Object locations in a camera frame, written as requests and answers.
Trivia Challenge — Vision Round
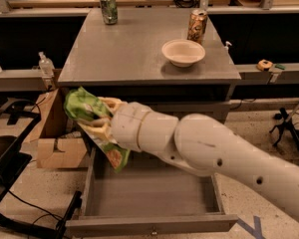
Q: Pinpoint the gold drink can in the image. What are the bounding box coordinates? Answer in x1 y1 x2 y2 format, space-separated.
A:
187 9 207 44

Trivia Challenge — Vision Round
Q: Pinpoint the clear plastic bottle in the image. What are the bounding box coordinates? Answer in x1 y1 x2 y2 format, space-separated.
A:
39 52 55 77

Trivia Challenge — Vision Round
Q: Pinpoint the open bottom drawer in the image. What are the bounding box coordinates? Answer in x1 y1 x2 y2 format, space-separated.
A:
67 139 238 237

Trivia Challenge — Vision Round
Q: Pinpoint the small white pump bottle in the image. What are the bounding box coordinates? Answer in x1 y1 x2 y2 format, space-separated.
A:
224 41 232 52

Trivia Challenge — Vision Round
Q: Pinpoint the cardboard box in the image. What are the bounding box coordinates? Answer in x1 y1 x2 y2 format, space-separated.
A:
25 90 89 169

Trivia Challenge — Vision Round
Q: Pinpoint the white paper bowl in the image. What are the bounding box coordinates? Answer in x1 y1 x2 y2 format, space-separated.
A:
161 39 205 68

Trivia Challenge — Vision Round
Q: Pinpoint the grey wooden drawer cabinet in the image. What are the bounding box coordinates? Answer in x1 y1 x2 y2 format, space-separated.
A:
57 7 242 151

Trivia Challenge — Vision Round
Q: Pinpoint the green soda can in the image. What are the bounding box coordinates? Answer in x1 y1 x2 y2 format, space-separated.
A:
100 0 118 25

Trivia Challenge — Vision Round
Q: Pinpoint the green rice chip bag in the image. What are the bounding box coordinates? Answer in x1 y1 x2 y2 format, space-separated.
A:
64 87 131 172

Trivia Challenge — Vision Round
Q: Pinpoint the black floor cable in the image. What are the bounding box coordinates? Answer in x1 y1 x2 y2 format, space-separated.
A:
7 189 64 222

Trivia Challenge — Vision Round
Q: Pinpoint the grey middle drawer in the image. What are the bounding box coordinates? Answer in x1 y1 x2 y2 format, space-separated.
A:
68 101 231 132

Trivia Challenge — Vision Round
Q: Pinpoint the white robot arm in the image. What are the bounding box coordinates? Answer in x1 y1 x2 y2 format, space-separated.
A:
88 103 299 222

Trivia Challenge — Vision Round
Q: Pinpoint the black metal frame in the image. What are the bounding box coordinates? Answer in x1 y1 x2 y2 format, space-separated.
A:
0 98 83 239

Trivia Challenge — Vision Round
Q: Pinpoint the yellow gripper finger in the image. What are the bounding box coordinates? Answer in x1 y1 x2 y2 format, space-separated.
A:
84 122 114 141
99 97 127 115

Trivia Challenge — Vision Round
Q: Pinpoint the black tripod stand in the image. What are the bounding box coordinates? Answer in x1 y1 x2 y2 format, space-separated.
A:
270 102 299 151

